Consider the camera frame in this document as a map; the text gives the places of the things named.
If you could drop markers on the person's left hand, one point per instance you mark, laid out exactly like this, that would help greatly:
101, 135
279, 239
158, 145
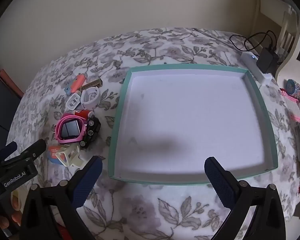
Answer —
16, 205

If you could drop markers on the orange and blue toy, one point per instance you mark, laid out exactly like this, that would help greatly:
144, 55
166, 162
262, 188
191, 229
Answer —
76, 82

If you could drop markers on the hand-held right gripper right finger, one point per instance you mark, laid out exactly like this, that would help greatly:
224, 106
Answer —
217, 177

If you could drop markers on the orange toy utility knife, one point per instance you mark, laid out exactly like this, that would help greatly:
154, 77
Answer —
52, 155

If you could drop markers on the pink smartwatch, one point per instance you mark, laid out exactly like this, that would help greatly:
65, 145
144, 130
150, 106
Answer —
68, 128

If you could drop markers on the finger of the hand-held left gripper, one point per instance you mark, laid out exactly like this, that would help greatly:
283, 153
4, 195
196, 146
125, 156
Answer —
32, 150
7, 150

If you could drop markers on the black power adapter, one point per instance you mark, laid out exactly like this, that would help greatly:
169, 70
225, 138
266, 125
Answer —
266, 60

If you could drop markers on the small red can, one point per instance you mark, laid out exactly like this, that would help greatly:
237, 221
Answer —
81, 112

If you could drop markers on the black toy car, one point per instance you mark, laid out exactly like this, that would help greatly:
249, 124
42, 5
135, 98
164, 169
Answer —
93, 130

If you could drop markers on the dark cabinet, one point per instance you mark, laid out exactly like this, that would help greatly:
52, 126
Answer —
2, 100

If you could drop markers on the white power strip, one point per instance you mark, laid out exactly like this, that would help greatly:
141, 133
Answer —
262, 76

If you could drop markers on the teal shallow box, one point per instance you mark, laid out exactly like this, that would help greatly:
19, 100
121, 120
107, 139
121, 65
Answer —
190, 120

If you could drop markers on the gold patterned hair clip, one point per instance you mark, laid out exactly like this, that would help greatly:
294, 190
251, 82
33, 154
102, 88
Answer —
92, 83

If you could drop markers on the white wooden chair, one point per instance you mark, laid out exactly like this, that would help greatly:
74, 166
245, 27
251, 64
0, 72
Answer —
290, 65

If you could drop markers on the pink knitted mat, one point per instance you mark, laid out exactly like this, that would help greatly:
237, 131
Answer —
291, 105

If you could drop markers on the cream claw hair clip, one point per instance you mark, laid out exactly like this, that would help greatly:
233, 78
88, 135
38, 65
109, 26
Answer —
75, 158

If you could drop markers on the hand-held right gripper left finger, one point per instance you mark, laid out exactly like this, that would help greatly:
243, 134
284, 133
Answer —
90, 177

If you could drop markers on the white charger plug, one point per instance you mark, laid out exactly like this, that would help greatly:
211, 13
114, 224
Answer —
73, 101

